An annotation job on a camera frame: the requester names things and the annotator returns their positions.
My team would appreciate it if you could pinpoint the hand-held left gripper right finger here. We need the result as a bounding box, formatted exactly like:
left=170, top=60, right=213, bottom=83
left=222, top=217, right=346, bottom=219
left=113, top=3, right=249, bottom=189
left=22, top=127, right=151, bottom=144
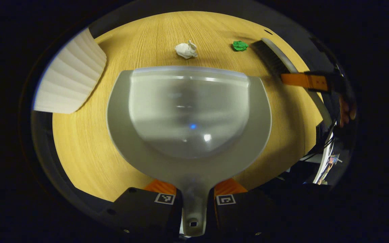
left=213, top=178, right=283, bottom=237

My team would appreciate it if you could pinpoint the grey translucent dustpan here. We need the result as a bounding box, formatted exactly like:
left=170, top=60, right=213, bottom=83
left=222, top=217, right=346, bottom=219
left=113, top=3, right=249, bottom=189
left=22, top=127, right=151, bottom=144
left=106, top=66, right=273, bottom=237

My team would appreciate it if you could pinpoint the white paper ball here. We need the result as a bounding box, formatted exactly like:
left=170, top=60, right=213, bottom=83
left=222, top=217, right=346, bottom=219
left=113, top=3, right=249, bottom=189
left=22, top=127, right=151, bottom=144
left=175, top=40, right=198, bottom=60

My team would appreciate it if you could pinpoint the green paper scrap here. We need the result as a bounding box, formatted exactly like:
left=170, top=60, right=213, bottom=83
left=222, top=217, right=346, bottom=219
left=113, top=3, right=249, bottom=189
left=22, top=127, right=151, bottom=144
left=232, top=40, right=249, bottom=52

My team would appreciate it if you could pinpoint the white panel edge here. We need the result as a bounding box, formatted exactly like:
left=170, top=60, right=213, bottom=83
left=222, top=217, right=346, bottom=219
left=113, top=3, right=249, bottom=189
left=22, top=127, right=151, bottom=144
left=313, top=132, right=335, bottom=185

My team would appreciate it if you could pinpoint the small white broom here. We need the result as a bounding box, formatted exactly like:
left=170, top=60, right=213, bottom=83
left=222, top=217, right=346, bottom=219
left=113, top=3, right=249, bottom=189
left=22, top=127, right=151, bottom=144
left=250, top=37, right=333, bottom=128

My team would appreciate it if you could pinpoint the wooden desktop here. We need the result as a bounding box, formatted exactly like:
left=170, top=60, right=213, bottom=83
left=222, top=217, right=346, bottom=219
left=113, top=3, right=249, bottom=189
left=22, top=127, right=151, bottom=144
left=52, top=11, right=324, bottom=202

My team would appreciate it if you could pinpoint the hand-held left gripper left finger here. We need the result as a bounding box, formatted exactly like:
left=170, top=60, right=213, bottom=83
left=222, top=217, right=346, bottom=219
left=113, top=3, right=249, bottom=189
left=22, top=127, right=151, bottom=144
left=108, top=179, right=183, bottom=237

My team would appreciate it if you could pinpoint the white ribbed garbage bin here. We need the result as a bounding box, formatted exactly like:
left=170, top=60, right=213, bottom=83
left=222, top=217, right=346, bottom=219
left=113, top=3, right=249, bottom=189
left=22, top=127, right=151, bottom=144
left=33, top=28, right=107, bottom=114

